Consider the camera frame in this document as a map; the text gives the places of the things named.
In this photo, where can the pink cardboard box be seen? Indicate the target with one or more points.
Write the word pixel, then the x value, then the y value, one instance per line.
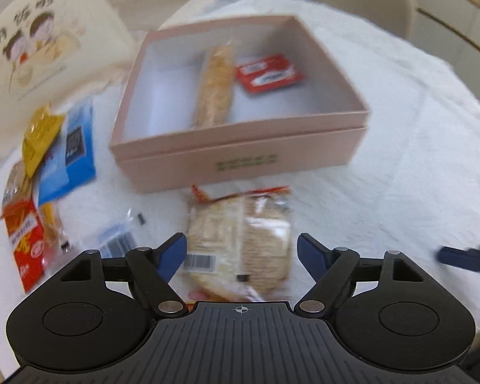
pixel 240 160

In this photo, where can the small red snack packet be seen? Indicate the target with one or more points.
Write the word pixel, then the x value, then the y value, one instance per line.
pixel 268 74

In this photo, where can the clear rice cracker packet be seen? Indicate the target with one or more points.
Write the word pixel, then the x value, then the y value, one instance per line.
pixel 240 240

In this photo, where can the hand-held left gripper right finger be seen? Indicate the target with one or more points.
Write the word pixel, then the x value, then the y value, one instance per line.
pixel 310 252

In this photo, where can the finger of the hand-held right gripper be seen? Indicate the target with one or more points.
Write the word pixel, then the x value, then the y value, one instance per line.
pixel 454 256

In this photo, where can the long golden snack packet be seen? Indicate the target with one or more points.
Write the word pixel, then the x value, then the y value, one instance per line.
pixel 215 88

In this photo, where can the cream cartoon print tote bag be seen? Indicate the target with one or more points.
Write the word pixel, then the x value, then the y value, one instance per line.
pixel 52 48

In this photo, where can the blue snack packet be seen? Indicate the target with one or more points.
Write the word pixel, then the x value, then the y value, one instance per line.
pixel 72 156

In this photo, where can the yellow snack packet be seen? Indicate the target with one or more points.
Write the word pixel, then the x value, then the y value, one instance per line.
pixel 40 140

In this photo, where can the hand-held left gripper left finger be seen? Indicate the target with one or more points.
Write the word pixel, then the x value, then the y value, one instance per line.
pixel 174 253

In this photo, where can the red orange snack packet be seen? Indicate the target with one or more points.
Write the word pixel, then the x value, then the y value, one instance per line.
pixel 24 244

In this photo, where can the clear barcode snack packet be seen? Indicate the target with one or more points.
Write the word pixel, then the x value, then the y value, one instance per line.
pixel 114 240

